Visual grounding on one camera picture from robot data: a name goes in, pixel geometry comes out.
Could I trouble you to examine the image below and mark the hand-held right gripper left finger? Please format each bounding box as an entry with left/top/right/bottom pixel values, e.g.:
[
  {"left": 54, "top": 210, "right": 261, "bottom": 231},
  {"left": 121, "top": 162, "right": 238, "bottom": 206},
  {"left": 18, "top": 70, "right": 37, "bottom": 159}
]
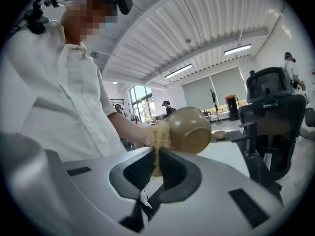
[{"left": 63, "top": 147, "right": 158, "bottom": 223}]

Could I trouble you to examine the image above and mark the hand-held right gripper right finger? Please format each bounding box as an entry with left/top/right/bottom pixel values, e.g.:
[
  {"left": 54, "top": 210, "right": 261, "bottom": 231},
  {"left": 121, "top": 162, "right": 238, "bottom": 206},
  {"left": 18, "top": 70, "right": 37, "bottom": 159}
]
[{"left": 145, "top": 147, "right": 285, "bottom": 236}]

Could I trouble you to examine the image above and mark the tan scrubbing sponge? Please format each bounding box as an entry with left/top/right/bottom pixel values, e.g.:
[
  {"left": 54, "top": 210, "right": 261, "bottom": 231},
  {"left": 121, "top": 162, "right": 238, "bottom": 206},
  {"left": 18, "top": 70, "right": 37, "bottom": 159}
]
[{"left": 145, "top": 120, "right": 173, "bottom": 178}]

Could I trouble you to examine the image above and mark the person's left forearm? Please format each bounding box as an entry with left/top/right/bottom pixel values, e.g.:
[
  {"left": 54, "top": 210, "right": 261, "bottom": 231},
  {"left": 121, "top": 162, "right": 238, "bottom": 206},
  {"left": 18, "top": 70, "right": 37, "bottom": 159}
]
[{"left": 107, "top": 112, "right": 153, "bottom": 148}]

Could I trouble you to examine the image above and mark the black cylinder with orange top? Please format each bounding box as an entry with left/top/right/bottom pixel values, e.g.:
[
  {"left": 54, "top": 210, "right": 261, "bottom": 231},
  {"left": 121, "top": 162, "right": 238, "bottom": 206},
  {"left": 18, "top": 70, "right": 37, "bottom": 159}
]
[{"left": 224, "top": 94, "right": 241, "bottom": 121}]

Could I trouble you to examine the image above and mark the tall glass window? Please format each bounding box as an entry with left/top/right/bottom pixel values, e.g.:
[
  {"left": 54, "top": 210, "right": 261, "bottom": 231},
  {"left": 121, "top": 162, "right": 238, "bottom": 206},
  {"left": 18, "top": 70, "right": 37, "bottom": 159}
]
[{"left": 129, "top": 85, "right": 156, "bottom": 122}]

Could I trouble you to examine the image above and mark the black coat rack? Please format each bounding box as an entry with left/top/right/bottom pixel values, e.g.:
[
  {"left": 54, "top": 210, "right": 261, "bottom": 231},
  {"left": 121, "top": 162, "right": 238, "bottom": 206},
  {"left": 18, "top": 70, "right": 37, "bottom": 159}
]
[{"left": 208, "top": 87, "right": 219, "bottom": 125}]

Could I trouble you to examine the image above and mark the person's white shirt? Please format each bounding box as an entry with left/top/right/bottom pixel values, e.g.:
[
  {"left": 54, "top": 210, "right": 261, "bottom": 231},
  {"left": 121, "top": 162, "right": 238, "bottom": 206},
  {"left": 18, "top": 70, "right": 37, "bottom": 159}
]
[{"left": 0, "top": 28, "right": 128, "bottom": 163}]

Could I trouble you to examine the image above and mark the grey roller blind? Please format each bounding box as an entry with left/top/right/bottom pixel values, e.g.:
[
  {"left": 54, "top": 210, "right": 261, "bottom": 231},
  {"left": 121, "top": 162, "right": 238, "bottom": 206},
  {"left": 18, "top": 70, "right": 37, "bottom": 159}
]
[{"left": 182, "top": 66, "right": 248, "bottom": 108}]

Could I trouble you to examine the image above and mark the black mesh office chair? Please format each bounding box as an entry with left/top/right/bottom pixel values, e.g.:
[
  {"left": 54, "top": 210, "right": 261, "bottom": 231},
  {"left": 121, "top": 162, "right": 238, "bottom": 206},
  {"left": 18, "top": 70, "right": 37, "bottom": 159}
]
[{"left": 237, "top": 67, "right": 307, "bottom": 206}]

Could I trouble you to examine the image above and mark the long ceiling light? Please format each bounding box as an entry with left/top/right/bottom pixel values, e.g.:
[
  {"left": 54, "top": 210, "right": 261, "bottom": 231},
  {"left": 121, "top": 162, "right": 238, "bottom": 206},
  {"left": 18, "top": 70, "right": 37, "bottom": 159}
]
[
  {"left": 223, "top": 43, "right": 252, "bottom": 56},
  {"left": 164, "top": 64, "right": 192, "bottom": 79}
]

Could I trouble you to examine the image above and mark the person's head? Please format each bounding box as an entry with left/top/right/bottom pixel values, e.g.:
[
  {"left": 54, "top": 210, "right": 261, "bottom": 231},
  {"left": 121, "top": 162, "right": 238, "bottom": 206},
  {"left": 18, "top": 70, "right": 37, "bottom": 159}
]
[{"left": 60, "top": 0, "right": 119, "bottom": 46}]

